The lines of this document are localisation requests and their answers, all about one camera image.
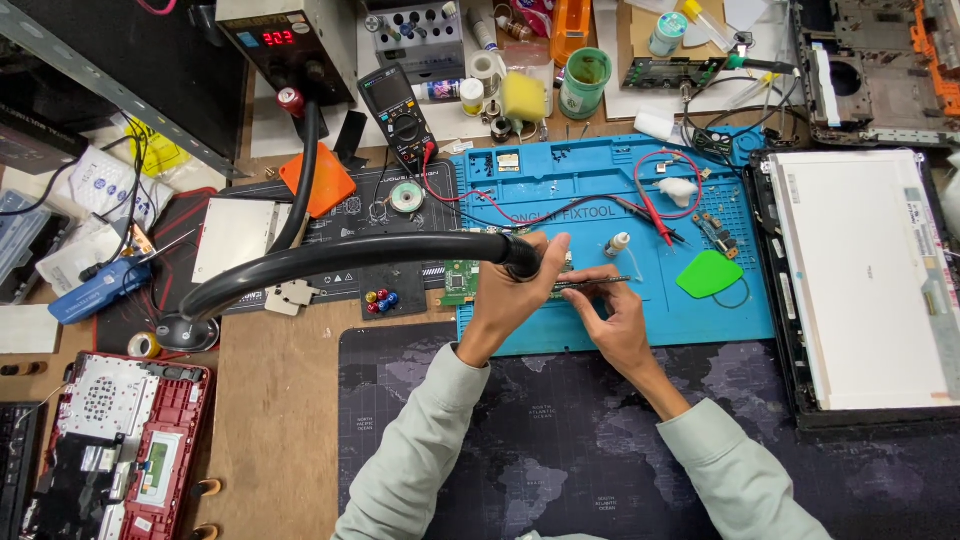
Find white tape roll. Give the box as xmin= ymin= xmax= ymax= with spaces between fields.
xmin=468 ymin=50 xmax=504 ymax=99

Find red laptop base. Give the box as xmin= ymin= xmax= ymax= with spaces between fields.
xmin=21 ymin=351 xmax=216 ymax=540

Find black multimeter probe lead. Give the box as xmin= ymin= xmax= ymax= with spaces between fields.
xmin=371 ymin=146 xmax=688 ymax=246

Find grey laptop chassis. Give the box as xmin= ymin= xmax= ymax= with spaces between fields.
xmin=790 ymin=0 xmax=960 ymax=148

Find black printed repair mat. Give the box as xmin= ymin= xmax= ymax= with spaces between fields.
xmin=216 ymin=159 xmax=460 ymax=316

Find black laptop keyboard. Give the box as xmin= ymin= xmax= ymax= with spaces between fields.
xmin=0 ymin=401 xmax=44 ymax=540

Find clear plastic parts box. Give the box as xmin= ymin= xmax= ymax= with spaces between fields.
xmin=0 ymin=188 xmax=55 ymax=288

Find yellow plastic bag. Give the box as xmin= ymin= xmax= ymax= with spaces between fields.
xmin=123 ymin=114 xmax=193 ymax=179

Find metal tweezers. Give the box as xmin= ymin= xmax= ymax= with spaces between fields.
xmin=551 ymin=275 xmax=633 ymax=291

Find yellow-capped syringe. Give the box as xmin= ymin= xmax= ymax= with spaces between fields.
xmin=678 ymin=0 xmax=741 ymax=54

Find black digital multimeter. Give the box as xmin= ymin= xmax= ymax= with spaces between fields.
xmin=357 ymin=65 xmax=441 ymax=175

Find small metal bracket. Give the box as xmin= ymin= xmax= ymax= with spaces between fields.
xmin=263 ymin=278 xmax=324 ymax=318

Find white printed packet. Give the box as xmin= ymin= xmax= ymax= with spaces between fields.
xmin=68 ymin=145 xmax=175 ymax=228

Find solder wick spool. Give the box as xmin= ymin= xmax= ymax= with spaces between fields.
xmin=389 ymin=180 xmax=428 ymax=216

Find teal-lidded paste jar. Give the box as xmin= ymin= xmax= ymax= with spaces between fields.
xmin=648 ymin=11 xmax=690 ymax=60

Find white paper sheet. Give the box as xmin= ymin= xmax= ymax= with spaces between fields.
xmin=0 ymin=303 xmax=62 ymax=356

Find grey tool holder block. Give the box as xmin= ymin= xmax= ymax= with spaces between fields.
xmin=364 ymin=0 xmax=467 ymax=84

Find blue silicone repair mat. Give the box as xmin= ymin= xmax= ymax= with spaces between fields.
xmin=450 ymin=133 xmax=778 ymax=358

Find blue handheld tool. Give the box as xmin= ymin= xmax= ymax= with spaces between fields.
xmin=48 ymin=228 xmax=198 ymax=326

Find person's left hand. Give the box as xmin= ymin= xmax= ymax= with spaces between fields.
xmin=457 ymin=231 xmax=573 ymax=369

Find white cotton wad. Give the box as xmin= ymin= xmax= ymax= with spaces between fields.
xmin=657 ymin=177 xmax=699 ymax=210

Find red multimeter probe lead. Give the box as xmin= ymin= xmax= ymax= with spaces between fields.
xmin=420 ymin=142 xmax=705 ymax=249

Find person's right hand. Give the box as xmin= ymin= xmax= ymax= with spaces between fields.
xmin=558 ymin=263 xmax=674 ymax=385

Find black block with coloured knobs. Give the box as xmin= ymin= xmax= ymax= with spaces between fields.
xmin=357 ymin=261 xmax=429 ymax=322

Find yellow sponge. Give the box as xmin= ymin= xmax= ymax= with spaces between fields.
xmin=500 ymin=70 xmax=548 ymax=123

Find grey metal shelf rail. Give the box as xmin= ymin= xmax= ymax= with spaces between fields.
xmin=0 ymin=0 xmax=250 ymax=180

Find black hot air gun hose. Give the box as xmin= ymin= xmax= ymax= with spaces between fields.
xmin=178 ymin=96 xmax=543 ymax=324

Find laptop screen panel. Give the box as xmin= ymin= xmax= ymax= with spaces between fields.
xmin=748 ymin=146 xmax=960 ymax=434

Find green plastic pry pick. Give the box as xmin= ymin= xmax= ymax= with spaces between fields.
xmin=675 ymin=249 xmax=746 ymax=300

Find silver metal plate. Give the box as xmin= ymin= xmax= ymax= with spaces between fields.
xmin=192 ymin=196 xmax=292 ymax=285

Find orange plastic container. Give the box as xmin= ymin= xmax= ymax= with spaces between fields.
xmin=549 ymin=0 xmax=593 ymax=68

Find orange square pad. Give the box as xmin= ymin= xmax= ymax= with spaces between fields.
xmin=278 ymin=141 xmax=358 ymax=219

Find dark world map desk mat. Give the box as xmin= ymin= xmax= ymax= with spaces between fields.
xmin=337 ymin=322 xmax=960 ymax=540

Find green plastic cup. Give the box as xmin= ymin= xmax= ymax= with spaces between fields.
xmin=558 ymin=46 xmax=613 ymax=122

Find yellow tape roll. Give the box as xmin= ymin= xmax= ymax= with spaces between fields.
xmin=126 ymin=331 xmax=163 ymax=360

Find small blue circuit board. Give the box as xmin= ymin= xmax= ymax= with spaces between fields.
xmin=690 ymin=211 xmax=741 ymax=261

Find black hot air station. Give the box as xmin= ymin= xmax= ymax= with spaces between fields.
xmin=215 ymin=0 xmax=359 ymax=108

